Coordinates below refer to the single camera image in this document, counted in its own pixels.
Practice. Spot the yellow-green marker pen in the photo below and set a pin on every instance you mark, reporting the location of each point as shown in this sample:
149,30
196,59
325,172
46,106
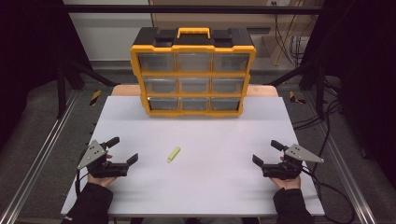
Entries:
173,155

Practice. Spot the person's left hand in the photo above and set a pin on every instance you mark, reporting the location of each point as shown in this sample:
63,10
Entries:
100,181

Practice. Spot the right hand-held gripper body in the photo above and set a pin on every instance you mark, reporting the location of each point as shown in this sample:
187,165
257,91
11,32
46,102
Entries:
299,153

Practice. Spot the black horizontal frame bar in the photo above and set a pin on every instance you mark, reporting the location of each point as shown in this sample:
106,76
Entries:
186,9

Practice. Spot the yellow black organizer cabinet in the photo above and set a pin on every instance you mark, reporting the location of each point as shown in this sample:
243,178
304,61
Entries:
193,40

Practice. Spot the aluminium rail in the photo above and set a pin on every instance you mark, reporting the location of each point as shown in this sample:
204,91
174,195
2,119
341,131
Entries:
37,158
345,168

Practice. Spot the black yellow striped tape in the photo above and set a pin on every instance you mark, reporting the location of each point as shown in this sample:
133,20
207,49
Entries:
294,97
95,97

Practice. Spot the clear organizer drawer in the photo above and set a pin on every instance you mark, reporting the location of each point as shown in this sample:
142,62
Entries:
159,85

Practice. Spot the person's right hand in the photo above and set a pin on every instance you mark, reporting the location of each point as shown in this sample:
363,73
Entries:
288,183

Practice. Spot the grid of clear plastic bins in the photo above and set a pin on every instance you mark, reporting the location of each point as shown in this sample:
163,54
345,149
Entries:
193,62

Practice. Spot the white table board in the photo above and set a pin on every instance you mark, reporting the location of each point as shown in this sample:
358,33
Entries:
199,186

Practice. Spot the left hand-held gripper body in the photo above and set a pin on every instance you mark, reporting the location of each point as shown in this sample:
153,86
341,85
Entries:
93,154

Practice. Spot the black metal stand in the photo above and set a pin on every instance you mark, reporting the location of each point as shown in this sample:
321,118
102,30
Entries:
61,90
320,90

